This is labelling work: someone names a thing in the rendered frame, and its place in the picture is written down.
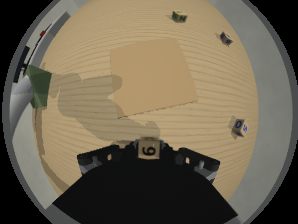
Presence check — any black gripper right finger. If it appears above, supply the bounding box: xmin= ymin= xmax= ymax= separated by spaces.
xmin=159 ymin=140 xmax=220 ymax=184

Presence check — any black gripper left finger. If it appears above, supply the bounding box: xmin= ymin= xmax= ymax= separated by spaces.
xmin=77 ymin=139 xmax=139 ymax=176

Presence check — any tan square mat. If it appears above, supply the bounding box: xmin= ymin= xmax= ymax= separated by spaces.
xmin=110 ymin=38 xmax=199 ymax=118

